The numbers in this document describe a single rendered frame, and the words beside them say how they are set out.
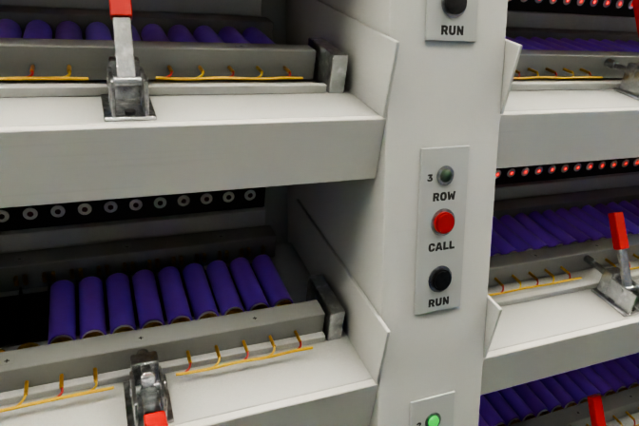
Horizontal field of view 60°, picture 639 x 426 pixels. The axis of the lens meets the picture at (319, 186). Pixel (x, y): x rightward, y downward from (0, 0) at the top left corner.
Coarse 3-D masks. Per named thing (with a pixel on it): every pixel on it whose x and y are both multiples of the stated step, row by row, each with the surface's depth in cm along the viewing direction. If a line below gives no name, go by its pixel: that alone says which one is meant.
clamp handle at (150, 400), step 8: (144, 376) 34; (152, 376) 35; (144, 384) 35; (152, 384) 35; (144, 392) 34; (152, 392) 34; (144, 400) 33; (152, 400) 33; (144, 408) 33; (152, 408) 33; (160, 408) 33; (144, 416) 31; (152, 416) 31; (160, 416) 31; (144, 424) 32; (152, 424) 31; (160, 424) 31
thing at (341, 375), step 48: (0, 240) 44; (48, 240) 46; (96, 240) 48; (288, 288) 49; (336, 288) 46; (336, 336) 44; (384, 336) 38; (192, 384) 38; (240, 384) 39; (288, 384) 39; (336, 384) 40
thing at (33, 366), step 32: (192, 320) 40; (224, 320) 41; (256, 320) 41; (288, 320) 42; (320, 320) 43; (0, 352) 36; (32, 352) 36; (64, 352) 36; (96, 352) 37; (128, 352) 38; (160, 352) 38; (192, 352) 40; (288, 352) 41; (0, 384) 35; (32, 384) 36; (96, 384) 36
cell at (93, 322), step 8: (88, 280) 44; (96, 280) 44; (80, 288) 43; (88, 288) 43; (96, 288) 43; (80, 296) 43; (88, 296) 42; (96, 296) 42; (80, 304) 42; (88, 304) 41; (96, 304) 41; (104, 304) 42; (80, 312) 41; (88, 312) 41; (96, 312) 41; (104, 312) 42; (80, 320) 40; (88, 320) 40; (96, 320) 40; (104, 320) 41; (80, 328) 40; (88, 328) 39; (96, 328) 39; (104, 328) 40; (80, 336) 39
